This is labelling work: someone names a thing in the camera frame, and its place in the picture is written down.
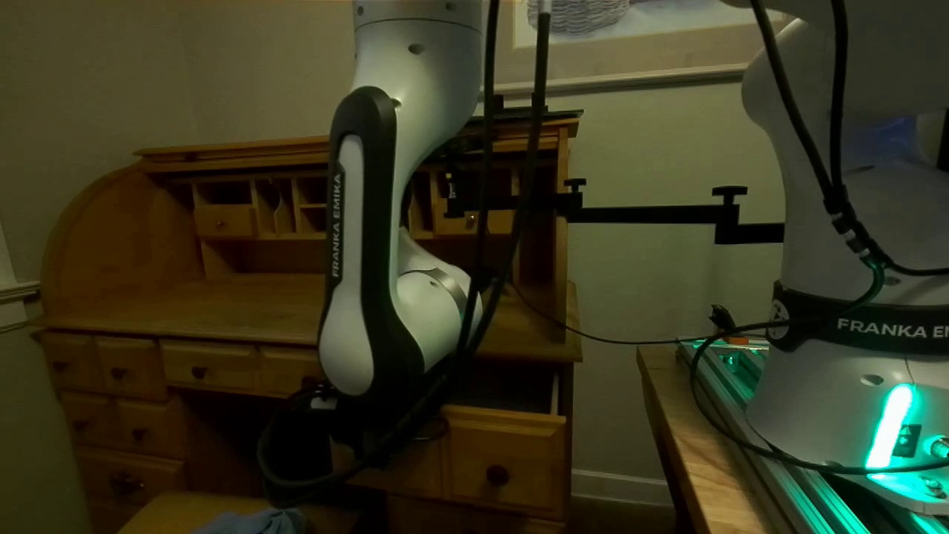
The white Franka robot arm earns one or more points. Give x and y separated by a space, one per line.
415 48

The white baseboard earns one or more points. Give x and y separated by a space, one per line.
623 489

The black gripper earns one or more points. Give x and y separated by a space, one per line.
331 420

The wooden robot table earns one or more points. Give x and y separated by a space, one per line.
692 447

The wide wooden drawer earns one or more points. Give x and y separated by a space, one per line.
227 366

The green-lit metal base rail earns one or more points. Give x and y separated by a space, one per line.
818 506

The black clamp plate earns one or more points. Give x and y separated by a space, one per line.
565 116

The wooden drawer with round knobs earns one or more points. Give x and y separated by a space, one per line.
107 420
148 475
514 456
89 357

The blue cloth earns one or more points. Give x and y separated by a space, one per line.
256 523

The wooden roll-top desk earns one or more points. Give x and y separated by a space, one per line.
247 308

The framed wall picture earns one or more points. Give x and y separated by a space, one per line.
633 61

